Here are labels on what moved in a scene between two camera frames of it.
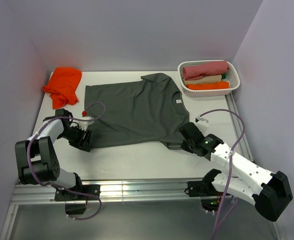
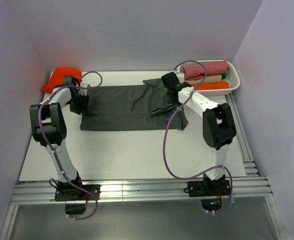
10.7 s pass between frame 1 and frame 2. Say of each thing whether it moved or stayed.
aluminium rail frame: stayed
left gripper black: moved
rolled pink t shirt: stayed
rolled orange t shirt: stayed
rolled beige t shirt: stayed
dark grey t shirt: moved
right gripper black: moved
